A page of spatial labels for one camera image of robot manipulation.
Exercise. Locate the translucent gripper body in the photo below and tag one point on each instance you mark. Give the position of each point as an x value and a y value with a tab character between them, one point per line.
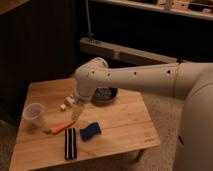
77	108

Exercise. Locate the white ceramic cup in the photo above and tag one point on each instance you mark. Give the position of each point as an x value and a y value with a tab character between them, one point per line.
34	113

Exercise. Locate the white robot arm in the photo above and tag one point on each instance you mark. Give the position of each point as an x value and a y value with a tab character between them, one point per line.
190	82

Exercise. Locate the white toy piece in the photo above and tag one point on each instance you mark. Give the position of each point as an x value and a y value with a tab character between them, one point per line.
69	100

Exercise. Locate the small white block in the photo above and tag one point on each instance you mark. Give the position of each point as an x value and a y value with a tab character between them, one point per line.
63	107

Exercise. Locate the dark round bowl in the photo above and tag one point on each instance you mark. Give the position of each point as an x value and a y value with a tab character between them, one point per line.
104	95

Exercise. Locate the blue sponge block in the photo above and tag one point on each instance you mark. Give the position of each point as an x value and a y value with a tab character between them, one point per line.
90	131

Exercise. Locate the wooden table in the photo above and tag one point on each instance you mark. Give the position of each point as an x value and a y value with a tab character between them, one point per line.
124	125

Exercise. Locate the orange carrot toy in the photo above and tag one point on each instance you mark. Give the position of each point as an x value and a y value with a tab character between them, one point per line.
59	127

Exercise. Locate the wooden shelf beam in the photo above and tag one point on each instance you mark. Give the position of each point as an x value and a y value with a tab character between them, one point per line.
124	54

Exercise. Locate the metal pole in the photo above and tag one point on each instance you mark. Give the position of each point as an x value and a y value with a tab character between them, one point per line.
90	34

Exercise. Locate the upper wooden shelf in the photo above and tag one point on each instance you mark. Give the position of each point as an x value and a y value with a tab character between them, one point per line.
175	7

